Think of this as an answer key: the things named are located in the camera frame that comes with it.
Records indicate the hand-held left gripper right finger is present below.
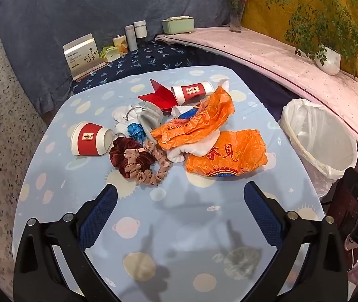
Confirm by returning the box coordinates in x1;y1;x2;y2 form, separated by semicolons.
243;181;349;302

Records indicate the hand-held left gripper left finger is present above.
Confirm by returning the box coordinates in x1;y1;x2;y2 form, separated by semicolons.
14;184;118;302

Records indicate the bin with white bag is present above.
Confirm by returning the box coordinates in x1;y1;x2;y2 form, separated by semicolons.
279;98;358;197

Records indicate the blue tape measure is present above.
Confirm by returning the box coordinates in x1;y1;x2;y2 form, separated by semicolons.
127;123;147;139

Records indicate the grey drawstring pouch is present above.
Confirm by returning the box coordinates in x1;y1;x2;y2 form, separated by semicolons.
128;101;164;139

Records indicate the maroon velvet scrunchie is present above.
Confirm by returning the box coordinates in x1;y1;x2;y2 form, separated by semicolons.
109;137;156;178

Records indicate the orange plastic bag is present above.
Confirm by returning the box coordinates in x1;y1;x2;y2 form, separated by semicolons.
150;86;235;150
185;129;268;180

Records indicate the red and white paper cup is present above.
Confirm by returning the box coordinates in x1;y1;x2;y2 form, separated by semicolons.
170;81;215;106
70;121;115;158

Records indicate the pink dotted scrunchie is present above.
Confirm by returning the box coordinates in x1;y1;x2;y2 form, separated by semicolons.
125;140;172;186

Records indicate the light blue printed tablecloth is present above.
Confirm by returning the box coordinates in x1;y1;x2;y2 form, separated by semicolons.
12;65;325;302

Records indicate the white sock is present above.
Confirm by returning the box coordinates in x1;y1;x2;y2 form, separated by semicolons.
113;104;140;136

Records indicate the red folded card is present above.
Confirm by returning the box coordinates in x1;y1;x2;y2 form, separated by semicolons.
138;79;178;114

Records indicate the green plant in white pot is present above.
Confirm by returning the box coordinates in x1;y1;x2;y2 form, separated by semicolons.
266;0;358;77

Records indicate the white printed box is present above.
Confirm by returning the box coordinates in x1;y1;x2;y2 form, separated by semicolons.
63;33;107;81

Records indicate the pink cloth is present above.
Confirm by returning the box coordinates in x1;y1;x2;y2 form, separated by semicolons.
154;27;358;161

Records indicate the green and white packet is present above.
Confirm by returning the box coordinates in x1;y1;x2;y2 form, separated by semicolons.
100;46;120;63

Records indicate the dark blue printed cloth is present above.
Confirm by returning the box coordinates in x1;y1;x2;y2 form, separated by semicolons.
72;39;205;95

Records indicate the yellow tin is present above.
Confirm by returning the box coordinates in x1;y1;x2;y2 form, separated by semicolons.
112;35;128;57

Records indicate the tall white bottle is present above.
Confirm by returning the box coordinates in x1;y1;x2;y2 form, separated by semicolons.
124;25;139;52

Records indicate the white canister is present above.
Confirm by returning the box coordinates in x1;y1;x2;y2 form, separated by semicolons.
134;21;148;40

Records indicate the glass vase with pink flowers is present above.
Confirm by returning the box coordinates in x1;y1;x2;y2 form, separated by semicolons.
219;0;252;33

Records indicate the pale green box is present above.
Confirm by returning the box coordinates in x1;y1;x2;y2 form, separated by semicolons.
162;16;196;35

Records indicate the blue grey blanket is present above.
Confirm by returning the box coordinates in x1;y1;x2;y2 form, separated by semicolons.
0;0;249;114

